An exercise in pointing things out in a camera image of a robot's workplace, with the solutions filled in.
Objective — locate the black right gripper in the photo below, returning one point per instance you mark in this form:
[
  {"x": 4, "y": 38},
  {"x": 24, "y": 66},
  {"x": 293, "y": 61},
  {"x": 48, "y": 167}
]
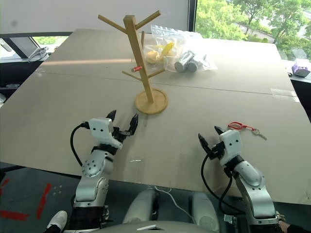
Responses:
[{"x": 217, "y": 151}]

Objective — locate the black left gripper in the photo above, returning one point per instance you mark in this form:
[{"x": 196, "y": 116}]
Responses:
[{"x": 118, "y": 134}]

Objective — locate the red carabiner key clip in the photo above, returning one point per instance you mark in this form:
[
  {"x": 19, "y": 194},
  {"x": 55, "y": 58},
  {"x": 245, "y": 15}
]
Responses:
[{"x": 235, "y": 126}]

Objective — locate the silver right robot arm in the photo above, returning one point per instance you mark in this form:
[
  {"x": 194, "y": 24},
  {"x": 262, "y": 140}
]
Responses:
[{"x": 252, "y": 184}]

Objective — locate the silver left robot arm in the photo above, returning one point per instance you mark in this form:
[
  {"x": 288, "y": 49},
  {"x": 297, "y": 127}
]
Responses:
[{"x": 92, "y": 170}]

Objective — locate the small red tag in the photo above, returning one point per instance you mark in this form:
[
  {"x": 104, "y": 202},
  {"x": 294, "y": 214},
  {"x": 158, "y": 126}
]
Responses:
[{"x": 136, "y": 69}]

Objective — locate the beige round ball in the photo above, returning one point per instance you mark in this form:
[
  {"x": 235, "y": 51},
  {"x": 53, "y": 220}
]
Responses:
[{"x": 153, "y": 57}]

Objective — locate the grey cylinder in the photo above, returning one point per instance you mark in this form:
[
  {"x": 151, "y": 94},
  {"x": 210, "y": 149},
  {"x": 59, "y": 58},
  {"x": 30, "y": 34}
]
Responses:
[
  {"x": 194, "y": 66},
  {"x": 182, "y": 62}
]

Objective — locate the silver rounded robot shell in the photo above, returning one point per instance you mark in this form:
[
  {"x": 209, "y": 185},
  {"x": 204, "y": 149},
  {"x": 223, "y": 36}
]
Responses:
[
  {"x": 205, "y": 211},
  {"x": 139, "y": 206}
]

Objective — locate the clear bag with grey cylinders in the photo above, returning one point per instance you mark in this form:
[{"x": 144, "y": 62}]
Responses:
[{"x": 206, "y": 61}]

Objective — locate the wooden branch rack stand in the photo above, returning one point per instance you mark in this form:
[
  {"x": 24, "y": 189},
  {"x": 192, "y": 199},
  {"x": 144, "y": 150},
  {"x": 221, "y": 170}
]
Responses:
[{"x": 131, "y": 41}]

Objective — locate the clear tape strip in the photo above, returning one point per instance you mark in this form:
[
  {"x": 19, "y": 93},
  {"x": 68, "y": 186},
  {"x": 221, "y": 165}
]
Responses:
[{"x": 283, "y": 92}]

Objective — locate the yellow plastic toy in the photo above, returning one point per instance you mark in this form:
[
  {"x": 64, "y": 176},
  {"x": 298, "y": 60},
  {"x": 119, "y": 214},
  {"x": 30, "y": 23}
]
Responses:
[{"x": 168, "y": 48}]

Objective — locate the clear bag with yellow toys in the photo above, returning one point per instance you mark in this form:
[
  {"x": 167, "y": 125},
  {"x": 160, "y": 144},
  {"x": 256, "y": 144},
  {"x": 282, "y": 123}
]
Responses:
[{"x": 159, "y": 32}]

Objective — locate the black side desk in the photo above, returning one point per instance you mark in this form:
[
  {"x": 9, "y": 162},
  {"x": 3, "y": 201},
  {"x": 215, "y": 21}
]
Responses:
[{"x": 302, "y": 94}]

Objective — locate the grey robot chest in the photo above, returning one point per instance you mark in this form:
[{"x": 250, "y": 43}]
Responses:
[{"x": 150, "y": 227}]

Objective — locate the purple package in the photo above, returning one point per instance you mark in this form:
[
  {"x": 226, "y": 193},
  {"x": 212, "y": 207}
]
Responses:
[{"x": 301, "y": 69}]

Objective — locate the white shoe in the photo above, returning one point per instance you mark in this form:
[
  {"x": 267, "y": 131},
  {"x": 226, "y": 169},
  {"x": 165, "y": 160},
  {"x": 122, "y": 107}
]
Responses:
[{"x": 58, "y": 219}]

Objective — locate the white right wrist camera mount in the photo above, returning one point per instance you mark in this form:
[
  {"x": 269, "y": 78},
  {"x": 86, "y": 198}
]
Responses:
[{"x": 232, "y": 143}]

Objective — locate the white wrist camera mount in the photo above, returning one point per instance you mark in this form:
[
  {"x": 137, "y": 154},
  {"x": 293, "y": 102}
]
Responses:
[
  {"x": 232, "y": 143},
  {"x": 99, "y": 128}
]

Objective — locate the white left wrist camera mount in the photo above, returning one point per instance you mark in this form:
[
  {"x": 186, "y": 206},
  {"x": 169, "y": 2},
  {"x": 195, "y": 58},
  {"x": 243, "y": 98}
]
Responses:
[{"x": 99, "y": 128}]

